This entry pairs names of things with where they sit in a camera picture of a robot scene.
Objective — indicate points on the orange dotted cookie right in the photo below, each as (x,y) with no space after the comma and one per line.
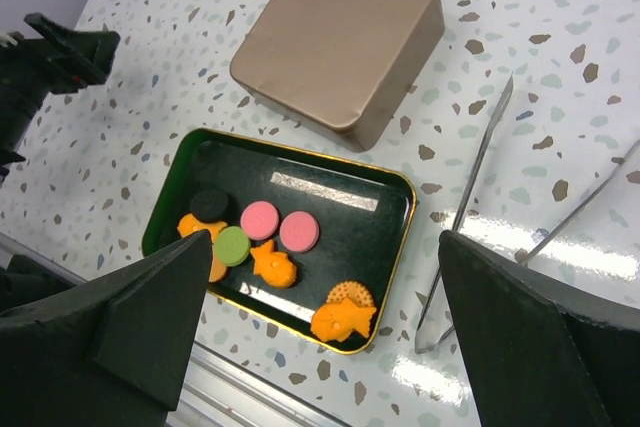
(353,290)

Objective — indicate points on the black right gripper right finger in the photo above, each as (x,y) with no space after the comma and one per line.
(537,351)

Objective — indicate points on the plain orange round cookie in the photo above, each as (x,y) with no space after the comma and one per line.
(218,271)

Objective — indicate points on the gold tin lid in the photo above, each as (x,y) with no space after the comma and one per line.
(293,19)

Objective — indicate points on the pink sandwich cookie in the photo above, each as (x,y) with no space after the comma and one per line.
(259,220)
(299,231)

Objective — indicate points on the orange fish cookie centre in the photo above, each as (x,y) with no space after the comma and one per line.
(273,266)

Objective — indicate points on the gold cookie tin box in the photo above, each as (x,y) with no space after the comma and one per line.
(345,86)

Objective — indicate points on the green sandwich cookie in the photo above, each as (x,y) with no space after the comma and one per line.
(232,246)

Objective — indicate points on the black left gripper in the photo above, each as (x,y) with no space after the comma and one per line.
(69,57)

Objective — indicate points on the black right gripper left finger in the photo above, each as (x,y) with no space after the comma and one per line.
(100,342)

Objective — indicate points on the dark green gold-rimmed tray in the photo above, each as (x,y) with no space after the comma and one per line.
(364,214)

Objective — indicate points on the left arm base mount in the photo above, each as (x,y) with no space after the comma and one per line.
(24,281)

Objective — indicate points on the orange fish cookie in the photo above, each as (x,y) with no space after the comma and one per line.
(337,321)
(273,266)
(189,224)

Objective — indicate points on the orange fish cookie left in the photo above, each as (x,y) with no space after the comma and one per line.
(189,224)

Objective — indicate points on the aluminium table rail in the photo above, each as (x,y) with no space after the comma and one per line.
(200,387)

